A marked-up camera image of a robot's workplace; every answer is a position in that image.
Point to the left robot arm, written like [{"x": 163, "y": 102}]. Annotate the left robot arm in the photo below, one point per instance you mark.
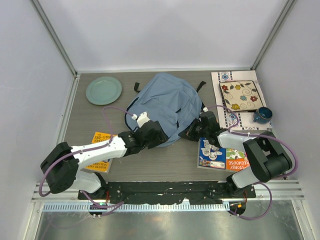
[{"x": 63, "y": 167}]

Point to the yellow 130-storey treehouse book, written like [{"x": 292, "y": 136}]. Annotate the yellow 130-storey treehouse book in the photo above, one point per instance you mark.
[{"x": 105, "y": 165}]

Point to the blue illustrated book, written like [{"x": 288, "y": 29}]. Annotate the blue illustrated book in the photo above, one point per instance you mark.
[{"x": 211, "y": 156}]

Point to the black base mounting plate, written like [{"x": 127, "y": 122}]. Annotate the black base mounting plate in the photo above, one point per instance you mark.
[{"x": 172, "y": 192}]

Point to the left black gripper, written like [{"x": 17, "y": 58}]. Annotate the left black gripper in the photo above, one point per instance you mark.
[{"x": 160, "y": 136}]

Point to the teal round plate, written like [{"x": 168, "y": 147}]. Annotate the teal round plate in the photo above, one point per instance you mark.
[{"x": 103, "y": 90}]

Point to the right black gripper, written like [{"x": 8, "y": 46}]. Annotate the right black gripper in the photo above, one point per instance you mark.
[{"x": 188, "y": 133}]

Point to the slotted cable duct rail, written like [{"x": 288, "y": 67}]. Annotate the slotted cable duct rail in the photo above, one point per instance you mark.
[{"x": 185, "y": 206}]

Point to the dark blue mug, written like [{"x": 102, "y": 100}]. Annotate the dark blue mug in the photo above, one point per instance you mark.
[{"x": 262, "y": 115}]

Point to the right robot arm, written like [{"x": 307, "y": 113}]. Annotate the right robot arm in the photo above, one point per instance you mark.
[{"x": 266, "y": 156}]

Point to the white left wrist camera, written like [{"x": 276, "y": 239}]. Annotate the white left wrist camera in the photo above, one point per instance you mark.
[{"x": 141, "y": 119}]

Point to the orange 78-storey treehouse book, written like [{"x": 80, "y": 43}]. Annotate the orange 78-storey treehouse book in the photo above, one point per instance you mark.
[{"x": 236, "y": 160}]

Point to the floral square plate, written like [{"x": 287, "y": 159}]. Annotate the floral square plate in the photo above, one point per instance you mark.
[{"x": 241, "y": 96}]

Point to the light blue backpack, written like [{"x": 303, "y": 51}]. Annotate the light blue backpack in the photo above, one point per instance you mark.
[{"x": 170, "y": 100}]

